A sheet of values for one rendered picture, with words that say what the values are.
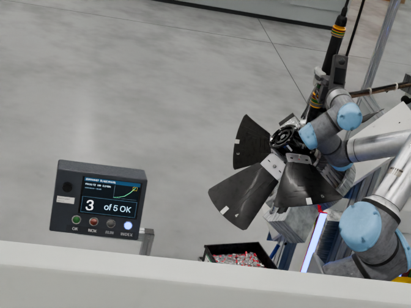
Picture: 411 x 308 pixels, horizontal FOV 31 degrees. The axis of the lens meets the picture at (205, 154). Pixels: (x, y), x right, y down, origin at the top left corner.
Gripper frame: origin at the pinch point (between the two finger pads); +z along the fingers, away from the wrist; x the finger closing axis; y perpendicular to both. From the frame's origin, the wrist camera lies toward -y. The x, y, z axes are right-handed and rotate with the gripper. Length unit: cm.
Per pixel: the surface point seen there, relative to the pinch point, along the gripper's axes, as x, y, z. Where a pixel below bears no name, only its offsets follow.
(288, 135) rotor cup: -4.0, 28.8, 4.0
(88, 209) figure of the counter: -73, 37, -45
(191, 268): -73, -48, -183
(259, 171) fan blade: -11.3, 44.1, 2.9
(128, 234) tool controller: -60, 43, -47
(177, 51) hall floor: 12, 154, 413
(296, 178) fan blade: -3.7, 35.0, -15.5
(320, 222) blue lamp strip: 0, 37, -38
